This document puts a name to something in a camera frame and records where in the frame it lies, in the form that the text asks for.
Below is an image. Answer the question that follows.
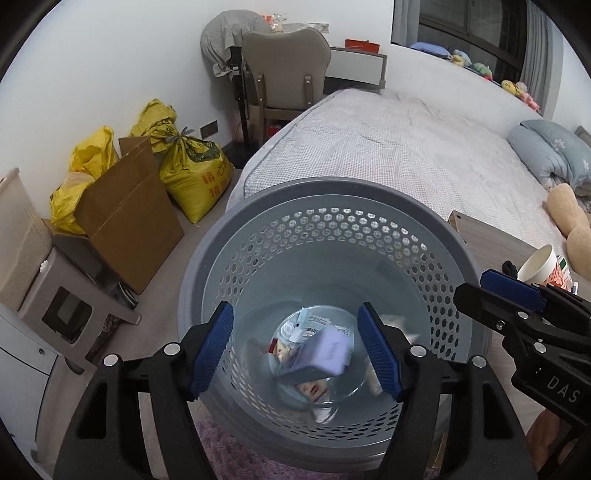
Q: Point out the crumpled yellow sack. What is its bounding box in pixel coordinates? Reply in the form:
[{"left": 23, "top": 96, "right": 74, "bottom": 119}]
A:
[{"left": 129, "top": 98, "right": 178, "bottom": 153}]

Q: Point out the beige teddy bear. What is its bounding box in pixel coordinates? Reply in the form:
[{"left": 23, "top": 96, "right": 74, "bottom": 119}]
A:
[{"left": 547, "top": 183, "right": 591, "bottom": 268}]

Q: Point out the red box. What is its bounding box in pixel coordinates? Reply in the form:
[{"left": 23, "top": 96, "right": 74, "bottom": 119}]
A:
[{"left": 344, "top": 39, "right": 382, "bottom": 54}]

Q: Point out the white grey desk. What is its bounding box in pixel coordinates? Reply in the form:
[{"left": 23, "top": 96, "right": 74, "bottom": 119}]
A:
[{"left": 323, "top": 46, "right": 387, "bottom": 95}]

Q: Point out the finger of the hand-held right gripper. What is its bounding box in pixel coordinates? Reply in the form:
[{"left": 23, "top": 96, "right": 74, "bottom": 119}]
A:
[
  {"left": 480, "top": 269, "right": 591, "bottom": 320},
  {"left": 454, "top": 282, "right": 591, "bottom": 357}
]

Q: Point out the yellow plastic bag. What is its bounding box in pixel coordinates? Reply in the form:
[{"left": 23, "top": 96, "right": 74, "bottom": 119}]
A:
[{"left": 50, "top": 126, "right": 118, "bottom": 236}]

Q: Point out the grey checked cloth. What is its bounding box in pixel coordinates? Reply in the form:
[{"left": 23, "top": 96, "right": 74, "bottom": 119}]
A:
[{"left": 200, "top": 10, "right": 273, "bottom": 78}]

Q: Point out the brown cardboard box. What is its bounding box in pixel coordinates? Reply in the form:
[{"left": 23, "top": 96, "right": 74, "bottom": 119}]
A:
[{"left": 74, "top": 137, "right": 185, "bottom": 295}]

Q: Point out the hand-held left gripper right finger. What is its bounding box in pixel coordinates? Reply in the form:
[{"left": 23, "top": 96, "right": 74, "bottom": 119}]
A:
[{"left": 357, "top": 301, "right": 539, "bottom": 480}]

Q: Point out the red white paper cup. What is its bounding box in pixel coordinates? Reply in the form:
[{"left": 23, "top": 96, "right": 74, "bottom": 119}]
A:
[{"left": 517, "top": 244, "right": 575, "bottom": 290}]

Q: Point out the blue cushion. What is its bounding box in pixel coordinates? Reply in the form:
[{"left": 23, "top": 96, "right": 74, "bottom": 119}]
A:
[{"left": 410, "top": 42, "right": 451, "bottom": 60}]

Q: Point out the grey upholstered chair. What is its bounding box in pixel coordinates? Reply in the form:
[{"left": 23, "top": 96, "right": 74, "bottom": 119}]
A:
[{"left": 242, "top": 27, "right": 332, "bottom": 121}]

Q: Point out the blue-grey pillow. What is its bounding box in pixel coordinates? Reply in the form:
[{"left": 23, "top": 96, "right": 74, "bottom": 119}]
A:
[{"left": 508, "top": 127, "right": 591, "bottom": 191}]

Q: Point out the pink plush toy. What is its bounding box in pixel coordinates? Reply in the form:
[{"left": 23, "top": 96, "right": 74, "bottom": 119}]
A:
[{"left": 515, "top": 82, "right": 541, "bottom": 112}]

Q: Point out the blue floral pillow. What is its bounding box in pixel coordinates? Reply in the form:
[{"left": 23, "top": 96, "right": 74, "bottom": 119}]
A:
[{"left": 519, "top": 119, "right": 591, "bottom": 176}]

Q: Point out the beige translucent storage container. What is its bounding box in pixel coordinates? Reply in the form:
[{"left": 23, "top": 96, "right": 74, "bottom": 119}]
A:
[{"left": 0, "top": 168, "right": 54, "bottom": 312}]

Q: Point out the bed with white checked sheet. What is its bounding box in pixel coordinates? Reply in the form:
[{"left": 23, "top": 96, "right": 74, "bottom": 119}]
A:
[{"left": 225, "top": 88, "right": 591, "bottom": 259}]

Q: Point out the person's right forearm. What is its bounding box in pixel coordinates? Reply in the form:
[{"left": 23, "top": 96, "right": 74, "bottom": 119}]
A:
[{"left": 526, "top": 408, "right": 570, "bottom": 472}]

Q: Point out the light purple carton box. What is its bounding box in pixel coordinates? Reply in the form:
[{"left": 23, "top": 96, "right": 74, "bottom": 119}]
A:
[{"left": 272, "top": 327, "right": 349, "bottom": 386}]

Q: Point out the light blue wet wipes packet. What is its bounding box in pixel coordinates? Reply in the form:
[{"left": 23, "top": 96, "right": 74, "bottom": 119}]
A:
[{"left": 277, "top": 308, "right": 356, "bottom": 346}]

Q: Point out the black fan stand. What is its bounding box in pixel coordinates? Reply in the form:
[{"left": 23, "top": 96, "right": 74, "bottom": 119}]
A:
[{"left": 222, "top": 46, "right": 260, "bottom": 169}]

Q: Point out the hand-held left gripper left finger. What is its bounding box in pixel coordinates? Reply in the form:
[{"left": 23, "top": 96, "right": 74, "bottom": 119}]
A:
[{"left": 54, "top": 301, "right": 235, "bottom": 480}]

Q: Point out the tied yellow sack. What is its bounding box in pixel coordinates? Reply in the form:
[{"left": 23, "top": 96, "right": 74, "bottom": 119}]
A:
[{"left": 159, "top": 136, "right": 235, "bottom": 225}]

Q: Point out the white cabinet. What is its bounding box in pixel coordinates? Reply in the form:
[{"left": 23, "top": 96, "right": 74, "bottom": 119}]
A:
[{"left": 0, "top": 302, "right": 99, "bottom": 455}]

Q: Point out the dark window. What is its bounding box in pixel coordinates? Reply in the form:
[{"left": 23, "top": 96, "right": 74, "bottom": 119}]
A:
[{"left": 392, "top": 0, "right": 561, "bottom": 116}]

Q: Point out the grey perforated plastic basket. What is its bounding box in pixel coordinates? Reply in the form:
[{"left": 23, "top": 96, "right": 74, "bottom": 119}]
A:
[{"left": 177, "top": 176, "right": 494, "bottom": 474}]

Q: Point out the red snack wrapper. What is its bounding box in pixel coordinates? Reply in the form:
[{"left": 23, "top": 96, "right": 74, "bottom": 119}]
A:
[{"left": 269, "top": 339, "right": 331, "bottom": 405}]

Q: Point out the grey curtain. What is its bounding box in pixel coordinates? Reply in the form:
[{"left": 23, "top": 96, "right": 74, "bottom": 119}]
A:
[{"left": 519, "top": 0, "right": 563, "bottom": 116}]

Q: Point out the grey plastic stool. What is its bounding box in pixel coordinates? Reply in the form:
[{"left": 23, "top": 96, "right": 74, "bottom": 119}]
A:
[{"left": 18, "top": 231, "right": 141, "bottom": 370}]

